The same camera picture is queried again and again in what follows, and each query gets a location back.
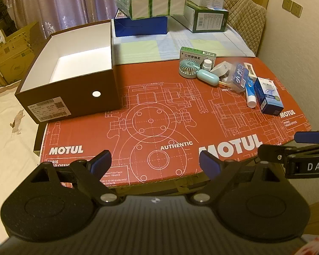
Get blue white lotion box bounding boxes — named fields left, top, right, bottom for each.
left=254, top=77, right=284, bottom=116

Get blue hand cream tube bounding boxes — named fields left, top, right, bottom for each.
left=245, top=78, right=256, bottom=108

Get clear floss pick box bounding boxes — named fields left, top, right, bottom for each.
left=226, top=63, right=249, bottom=93

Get white adapter marked 2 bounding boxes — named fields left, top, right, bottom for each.
left=210, top=61, right=232, bottom=77

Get small white bottle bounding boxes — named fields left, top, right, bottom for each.
left=202, top=59, right=213, bottom=71

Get mint handheld fan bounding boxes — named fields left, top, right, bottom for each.
left=179, top=59, right=219, bottom=86

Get small green medicine box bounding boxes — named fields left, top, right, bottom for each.
left=179, top=47, right=216, bottom=67

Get white hair claw clip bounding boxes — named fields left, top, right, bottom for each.
left=244, top=62, right=257, bottom=82

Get red Motul cardboard sheet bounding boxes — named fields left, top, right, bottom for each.
left=40, top=58, right=311, bottom=187

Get cream printed bed sheet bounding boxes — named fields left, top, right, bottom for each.
left=0, top=82, right=39, bottom=244

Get brown open shoe box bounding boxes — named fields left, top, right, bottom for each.
left=15, top=20, right=121, bottom=124

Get quilted beige chair cover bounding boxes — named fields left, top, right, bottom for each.
left=224, top=0, right=267, bottom=55

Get brown cardboard boxes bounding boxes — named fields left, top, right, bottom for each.
left=0, top=21, right=46, bottom=84

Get dark green labelled box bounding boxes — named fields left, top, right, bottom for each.
left=173, top=0, right=229, bottom=33

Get blue flat box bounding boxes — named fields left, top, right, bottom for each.
left=114, top=9, right=168, bottom=37

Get green wrapped tissue pack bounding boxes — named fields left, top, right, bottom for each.
left=115, top=0, right=186, bottom=20

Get wall outlet plates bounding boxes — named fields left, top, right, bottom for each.
left=282, top=0, right=303, bottom=18

